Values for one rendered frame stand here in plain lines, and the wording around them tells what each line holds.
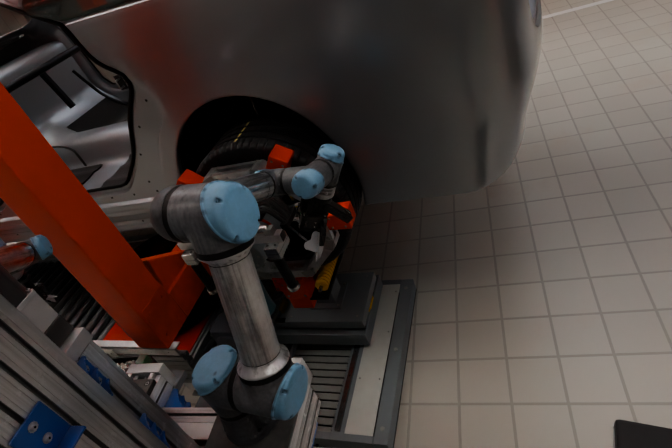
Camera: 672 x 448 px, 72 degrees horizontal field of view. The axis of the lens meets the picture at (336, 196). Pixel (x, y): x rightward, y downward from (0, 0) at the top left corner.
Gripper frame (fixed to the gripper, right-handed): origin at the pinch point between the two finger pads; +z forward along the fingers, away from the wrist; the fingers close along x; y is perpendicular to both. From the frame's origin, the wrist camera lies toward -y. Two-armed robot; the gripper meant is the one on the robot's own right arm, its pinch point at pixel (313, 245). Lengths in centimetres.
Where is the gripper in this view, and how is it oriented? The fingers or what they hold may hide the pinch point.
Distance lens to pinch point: 148.6
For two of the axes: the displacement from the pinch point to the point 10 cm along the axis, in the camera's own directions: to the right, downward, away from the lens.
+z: -2.4, 8.2, 5.3
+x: 2.4, 5.8, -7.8
